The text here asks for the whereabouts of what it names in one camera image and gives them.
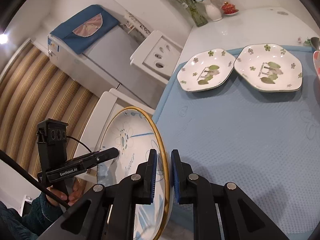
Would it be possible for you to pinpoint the round gold-rimmed blue flower plate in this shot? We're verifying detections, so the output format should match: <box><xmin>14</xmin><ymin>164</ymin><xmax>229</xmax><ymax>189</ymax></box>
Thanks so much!
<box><xmin>96</xmin><ymin>106</ymin><xmax>171</xmax><ymax>240</ymax></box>

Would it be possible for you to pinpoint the hexagonal green flower plate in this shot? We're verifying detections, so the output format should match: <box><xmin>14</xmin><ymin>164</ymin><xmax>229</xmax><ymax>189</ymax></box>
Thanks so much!
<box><xmin>234</xmin><ymin>43</ymin><xmax>303</xmax><ymax>93</ymax></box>
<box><xmin>177</xmin><ymin>48</ymin><xmax>235</xmax><ymax>92</ymax></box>

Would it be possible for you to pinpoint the pink ceramic bowl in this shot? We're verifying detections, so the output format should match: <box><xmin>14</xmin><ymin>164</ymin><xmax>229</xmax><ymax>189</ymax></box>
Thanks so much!
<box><xmin>313</xmin><ymin>50</ymin><xmax>320</xmax><ymax>79</ymax></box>

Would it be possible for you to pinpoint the dark teal sleeve forearm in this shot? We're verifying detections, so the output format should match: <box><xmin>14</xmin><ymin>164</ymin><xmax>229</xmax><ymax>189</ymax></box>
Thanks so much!
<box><xmin>1</xmin><ymin>193</ymin><xmax>63</xmax><ymax>239</ymax></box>

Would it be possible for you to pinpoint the person's left hand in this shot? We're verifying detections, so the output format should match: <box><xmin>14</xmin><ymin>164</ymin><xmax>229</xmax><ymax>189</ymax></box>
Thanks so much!
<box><xmin>48</xmin><ymin>178</ymin><xmax>82</xmax><ymax>206</ymax></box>

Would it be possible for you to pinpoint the near white chair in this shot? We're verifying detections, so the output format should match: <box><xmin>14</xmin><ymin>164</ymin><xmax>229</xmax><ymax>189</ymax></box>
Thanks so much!
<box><xmin>80</xmin><ymin>88</ymin><xmax>160</xmax><ymax>174</ymax></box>

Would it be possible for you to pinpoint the light blue table mat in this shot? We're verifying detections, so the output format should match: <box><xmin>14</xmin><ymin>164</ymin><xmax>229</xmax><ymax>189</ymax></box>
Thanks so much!
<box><xmin>153</xmin><ymin>46</ymin><xmax>319</xmax><ymax>239</ymax></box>

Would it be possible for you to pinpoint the blue fabric fridge cover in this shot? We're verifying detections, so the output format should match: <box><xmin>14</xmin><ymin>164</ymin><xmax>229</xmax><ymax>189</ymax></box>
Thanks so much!
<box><xmin>50</xmin><ymin>4</ymin><xmax>119</xmax><ymax>55</ymax></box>

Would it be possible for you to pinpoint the white chair with cutouts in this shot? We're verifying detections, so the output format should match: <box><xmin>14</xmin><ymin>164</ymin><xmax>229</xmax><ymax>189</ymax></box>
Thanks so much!
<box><xmin>130</xmin><ymin>30</ymin><xmax>183</xmax><ymax>85</ymax></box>

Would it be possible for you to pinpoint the green glass vase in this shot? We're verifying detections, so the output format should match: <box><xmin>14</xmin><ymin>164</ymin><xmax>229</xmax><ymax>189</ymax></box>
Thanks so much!
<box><xmin>183</xmin><ymin>0</ymin><xmax>208</xmax><ymax>27</ymax></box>

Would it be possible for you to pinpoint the white ceramic vase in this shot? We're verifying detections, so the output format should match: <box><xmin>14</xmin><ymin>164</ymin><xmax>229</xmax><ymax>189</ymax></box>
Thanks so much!
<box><xmin>205</xmin><ymin>1</ymin><xmax>222</xmax><ymax>22</ymax></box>

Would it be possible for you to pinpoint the steel bowl blue exterior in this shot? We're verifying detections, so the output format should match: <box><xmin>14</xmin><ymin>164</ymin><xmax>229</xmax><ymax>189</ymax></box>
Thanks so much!
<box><xmin>310</xmin><ymin>37</ymin><xmax>320</xmax><ymax>50</ymax></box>

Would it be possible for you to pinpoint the red lidded teacup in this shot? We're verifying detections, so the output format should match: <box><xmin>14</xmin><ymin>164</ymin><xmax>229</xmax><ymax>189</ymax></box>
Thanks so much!
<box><xmin>221</xmin><ymin>2</ymin><xmax>239</xmax><ymax>16</ymax></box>

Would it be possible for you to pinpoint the black cable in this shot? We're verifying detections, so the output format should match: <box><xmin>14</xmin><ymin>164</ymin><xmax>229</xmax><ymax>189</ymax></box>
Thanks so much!
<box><xmin>0</xmin><ymin>136</ymin><xmax>93</xmax><ymax>209</ymax></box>

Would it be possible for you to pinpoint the white wall shelf rack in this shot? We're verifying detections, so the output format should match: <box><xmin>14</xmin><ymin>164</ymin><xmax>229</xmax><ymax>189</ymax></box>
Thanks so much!
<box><xmin>124</xmin><ymin>11</ymin><xmax>151</xmax><ymax>37</ymax></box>

